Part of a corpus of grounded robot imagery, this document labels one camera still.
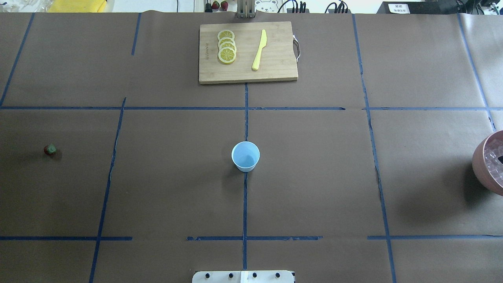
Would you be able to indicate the bamboo cutting board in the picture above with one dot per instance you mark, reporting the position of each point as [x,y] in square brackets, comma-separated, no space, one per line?
[278,61]

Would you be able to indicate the light blue plastic cup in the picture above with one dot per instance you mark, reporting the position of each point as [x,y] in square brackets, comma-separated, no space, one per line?
[245,156]

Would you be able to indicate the yellow plastic knife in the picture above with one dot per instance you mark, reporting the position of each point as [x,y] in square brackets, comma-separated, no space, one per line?
[258,56]

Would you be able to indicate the spare strawberry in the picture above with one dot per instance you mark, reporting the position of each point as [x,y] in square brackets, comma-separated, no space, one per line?
[215,5]
[224,5]

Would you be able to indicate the pink ice bowl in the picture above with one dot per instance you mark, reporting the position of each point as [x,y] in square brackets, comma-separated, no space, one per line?
[487,162]

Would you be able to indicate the lemon slice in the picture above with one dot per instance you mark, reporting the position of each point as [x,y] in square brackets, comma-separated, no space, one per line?
[226,34]
[227,56]
[227,44]
[226,39]

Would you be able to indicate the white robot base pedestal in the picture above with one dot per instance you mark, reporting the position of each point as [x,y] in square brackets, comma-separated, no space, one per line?
[244,276]

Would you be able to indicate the red strawberry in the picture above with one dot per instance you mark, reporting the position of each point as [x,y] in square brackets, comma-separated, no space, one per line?
[50,149]

